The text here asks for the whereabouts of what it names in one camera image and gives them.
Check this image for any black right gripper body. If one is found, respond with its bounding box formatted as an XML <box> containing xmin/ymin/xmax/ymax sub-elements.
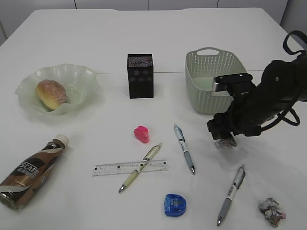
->
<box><xmin>207</xmin><ymin>92</ymin><xmax>281</xmax><ymax>137</ymax></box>

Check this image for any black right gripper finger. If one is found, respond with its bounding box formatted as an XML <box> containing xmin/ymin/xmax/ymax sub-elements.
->
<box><xmin>209</xmin><ymin>128</ymin><xmax>227</xmax><ymax>140</ymax></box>
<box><xmin>229</xmin><ymin>131</ymin><xmax>237</xmax><ymax>144</ymax></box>

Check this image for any paper ball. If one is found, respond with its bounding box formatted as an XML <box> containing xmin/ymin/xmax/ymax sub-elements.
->
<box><xmin>258</xmin><ymin>197</ymin><xmax>286</xmax><ymax>228</ymax></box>
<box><xmin>215</xmin><ymin>138</ymin><xmax>237</xmax><ymax>149</ymax></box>

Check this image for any pink eraser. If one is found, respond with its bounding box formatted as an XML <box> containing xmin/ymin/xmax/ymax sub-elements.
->
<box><xmin>133</xmin><ymin>126</ymin><xmax>150</xmax><ymax>143</ymax></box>

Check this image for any golden sugared bread roll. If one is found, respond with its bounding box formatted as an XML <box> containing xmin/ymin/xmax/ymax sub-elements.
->
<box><xmin>35</xmin><ymin>80</ymin><xmax>67</xmax><ymax>110</ymax></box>

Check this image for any brown Nescafe coffee bottle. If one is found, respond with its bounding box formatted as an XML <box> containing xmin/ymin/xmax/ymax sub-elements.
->
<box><xmin>0</xmin><ymin>134</ymin><xmax>69</xmax><ymax>210</ymax></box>

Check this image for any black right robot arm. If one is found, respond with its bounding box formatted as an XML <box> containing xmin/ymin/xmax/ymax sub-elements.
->
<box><xmin>207</xmin><ymin>56</ymin><xmax>307</xmax><ymax>146</ymax></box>

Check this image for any blue grey ballpoint pen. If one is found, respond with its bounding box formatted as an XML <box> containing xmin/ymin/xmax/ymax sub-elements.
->
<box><xmin>174</xmin><ymin>124</ymin><xmax>196</xmax><ymax>175</ymax></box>

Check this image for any grey white ballpoint pen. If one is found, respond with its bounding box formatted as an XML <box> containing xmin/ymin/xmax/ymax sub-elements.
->
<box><xmin>217</xmin><ymin>165</ymin><xmax>246</xmax><ymax>226</ymax></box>

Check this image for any green plastic woven basket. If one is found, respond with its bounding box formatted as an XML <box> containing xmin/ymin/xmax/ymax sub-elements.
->
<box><xmin>185</xmin><ymin>47</ymin><xmax>246</xmax><ymax>115</ymax></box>

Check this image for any cream green ballpoint pen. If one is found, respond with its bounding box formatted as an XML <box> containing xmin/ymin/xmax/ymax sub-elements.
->
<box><xmin>118</xmin><ymin>143</ymin><xmax>162</xmax><ymax>193</ymax></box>

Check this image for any black square pen holder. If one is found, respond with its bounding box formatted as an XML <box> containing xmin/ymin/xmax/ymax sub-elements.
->
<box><xmin>127</xmin><ymin>54</ymin><xmax>154</xmax><ymax>99</ymax></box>

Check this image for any pale green wavy glass plate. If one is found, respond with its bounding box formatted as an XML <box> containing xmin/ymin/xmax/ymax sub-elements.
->
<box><xmin>15</xmin><ymin>64</ymin><xmax>99</xmax><ymax>116</ymax></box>

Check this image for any blue correction tape dispenser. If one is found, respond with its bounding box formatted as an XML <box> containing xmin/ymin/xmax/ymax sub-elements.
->
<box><xmin>164</xmin><ymin>194</ymin><xmax>187</xmax><ymax>217</ymax></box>

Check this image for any clear plastic ruler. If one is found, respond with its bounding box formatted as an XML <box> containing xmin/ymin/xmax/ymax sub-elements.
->
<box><xmin>92</xmin><ymin>160</ymin><xmax>169</xmax><ymax>176</ymax></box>

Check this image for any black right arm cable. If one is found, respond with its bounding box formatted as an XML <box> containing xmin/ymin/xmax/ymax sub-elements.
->
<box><xmin>260</xmin><ymin>105</ymin><xmax>301</xmax><ymax>131</ymax></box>

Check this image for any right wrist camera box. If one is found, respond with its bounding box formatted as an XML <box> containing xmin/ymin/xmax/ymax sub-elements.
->
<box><xmin>212</xmin><ymin>73</ymin><xmax>256</xmax><ymax>96</ymax></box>

